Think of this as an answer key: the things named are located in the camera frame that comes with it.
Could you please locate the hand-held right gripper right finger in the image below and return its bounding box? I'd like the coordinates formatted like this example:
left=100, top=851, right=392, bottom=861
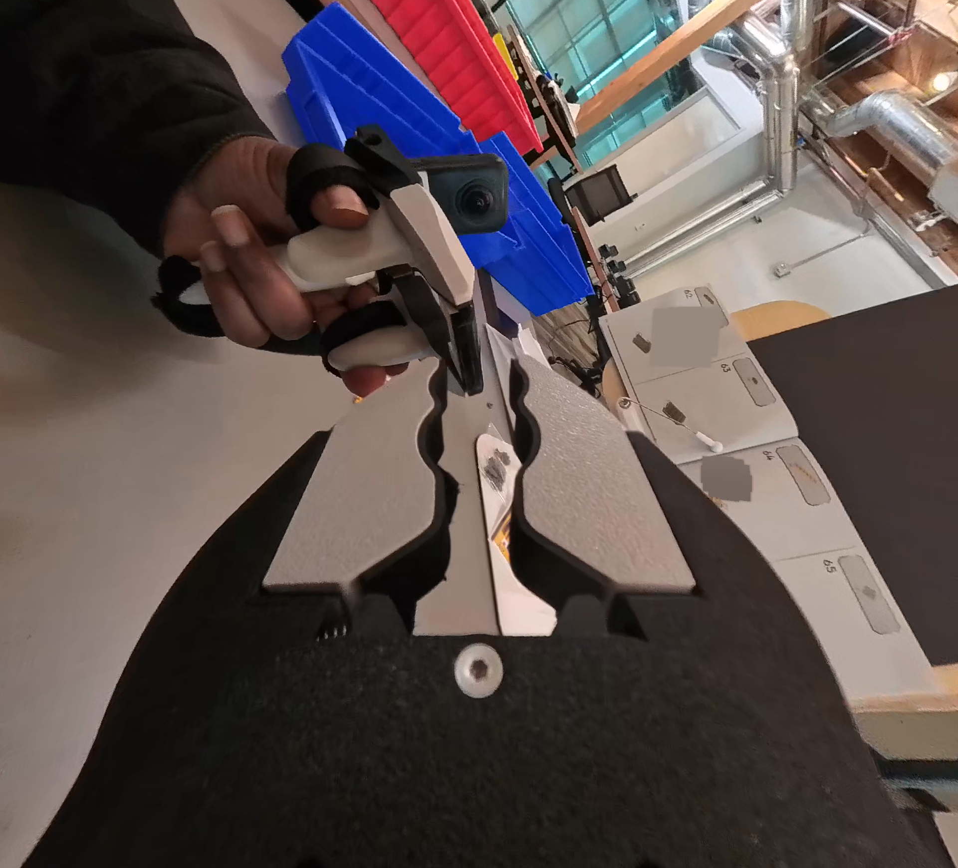
left=509, top=355, right=697, bottom=596

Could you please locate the red plastic bin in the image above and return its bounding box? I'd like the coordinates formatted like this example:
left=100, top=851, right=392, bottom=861
left=358, top=0, right=545, bottom=154

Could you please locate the person's left hand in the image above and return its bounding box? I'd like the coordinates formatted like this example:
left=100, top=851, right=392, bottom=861
left=161, top=135, right=409, bottom=399

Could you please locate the person's left forearm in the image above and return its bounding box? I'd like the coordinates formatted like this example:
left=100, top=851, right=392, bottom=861
left=0, top=0, right=279, bottom=259

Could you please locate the clear bag of black parts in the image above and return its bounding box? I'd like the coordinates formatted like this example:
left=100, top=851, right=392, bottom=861
left=482, top=445, right=519, bottom=493

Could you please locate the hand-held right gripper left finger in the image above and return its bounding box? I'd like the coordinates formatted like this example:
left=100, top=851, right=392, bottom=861
left=262, top=363, right=459, bottom=596

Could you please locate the thin white-tipped stick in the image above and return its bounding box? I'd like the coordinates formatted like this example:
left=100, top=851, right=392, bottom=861
left=620, top=395, right=724, bottom=455

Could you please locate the dark flat panel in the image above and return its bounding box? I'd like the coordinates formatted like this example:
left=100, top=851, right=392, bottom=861
left=748, top=288, right=958, bottom=667

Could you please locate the large glass window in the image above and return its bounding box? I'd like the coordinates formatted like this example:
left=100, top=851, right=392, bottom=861
left=500, top=0, right=705, bottom=169

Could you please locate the blue plastic bin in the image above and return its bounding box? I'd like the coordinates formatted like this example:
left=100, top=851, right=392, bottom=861
left=282, top=1, right=525, bottom=263
left=457, top=131, right=597, bottom=317

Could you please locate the black computer monitor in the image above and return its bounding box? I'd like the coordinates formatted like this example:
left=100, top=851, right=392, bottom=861
left=563, top=165, right=637, bottom=225

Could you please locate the open lego instruction booklet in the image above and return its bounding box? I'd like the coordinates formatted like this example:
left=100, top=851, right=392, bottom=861
left=599, top=283, right=937, bottom=697

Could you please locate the white oval tray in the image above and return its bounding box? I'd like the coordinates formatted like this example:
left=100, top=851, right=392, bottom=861
left=475, top=434, right=558, bottom=637

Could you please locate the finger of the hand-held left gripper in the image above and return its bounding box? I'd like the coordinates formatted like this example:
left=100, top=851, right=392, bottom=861
left=395, top=178, right=479, bottom=305
left=395, top=269, right=484, bottom=394

